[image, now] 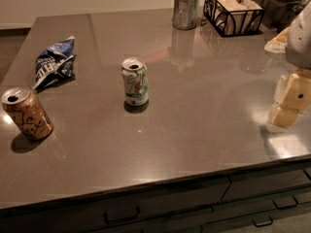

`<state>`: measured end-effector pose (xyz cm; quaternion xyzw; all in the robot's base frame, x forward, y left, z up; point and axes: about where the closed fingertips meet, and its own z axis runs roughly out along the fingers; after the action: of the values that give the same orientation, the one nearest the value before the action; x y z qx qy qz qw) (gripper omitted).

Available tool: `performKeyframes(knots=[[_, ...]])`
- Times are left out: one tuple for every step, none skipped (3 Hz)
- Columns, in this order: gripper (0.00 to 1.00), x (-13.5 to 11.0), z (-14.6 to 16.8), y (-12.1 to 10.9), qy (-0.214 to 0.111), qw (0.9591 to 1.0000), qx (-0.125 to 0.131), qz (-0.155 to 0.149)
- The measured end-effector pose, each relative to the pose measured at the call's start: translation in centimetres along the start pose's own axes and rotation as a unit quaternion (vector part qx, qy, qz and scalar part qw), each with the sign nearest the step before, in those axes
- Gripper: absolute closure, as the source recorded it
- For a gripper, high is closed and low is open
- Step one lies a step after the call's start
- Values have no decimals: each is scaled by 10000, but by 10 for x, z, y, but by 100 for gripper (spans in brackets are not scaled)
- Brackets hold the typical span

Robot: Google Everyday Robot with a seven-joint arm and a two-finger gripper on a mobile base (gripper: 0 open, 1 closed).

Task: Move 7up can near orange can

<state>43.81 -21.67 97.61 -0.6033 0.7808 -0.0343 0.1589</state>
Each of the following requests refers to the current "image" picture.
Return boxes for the yellow snack packet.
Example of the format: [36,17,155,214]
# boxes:
[264,27,290,53]

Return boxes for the black drawer handle lower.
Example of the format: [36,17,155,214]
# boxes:
[252,216,273,228]

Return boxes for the orange LaCroix can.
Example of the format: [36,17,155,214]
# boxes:
[1,86,52,141]

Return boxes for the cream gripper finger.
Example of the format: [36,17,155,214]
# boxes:
[267,69,311,129]
[274,75,289,103]

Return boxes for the metal utensil cup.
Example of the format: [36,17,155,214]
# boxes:
[172,0,199,30]

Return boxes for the black drawer handle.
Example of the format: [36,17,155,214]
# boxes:
[252,216,273,228]
[273,196,298,210]
[103,206,140,224]

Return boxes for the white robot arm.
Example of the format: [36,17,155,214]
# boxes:
[266,3,311,132]

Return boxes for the black drawer handle right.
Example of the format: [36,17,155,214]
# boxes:
[273,196,298,210]

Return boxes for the black wire napkin basket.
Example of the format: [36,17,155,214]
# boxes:
[203,0,264,37]

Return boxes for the black drawer handle left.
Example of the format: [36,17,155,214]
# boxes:
[103,206,140,224]

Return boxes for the blue chip bag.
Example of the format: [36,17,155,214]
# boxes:
[33,36,75,90]

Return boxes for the green white 7up can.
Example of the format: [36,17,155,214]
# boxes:
[121,57,149,107]

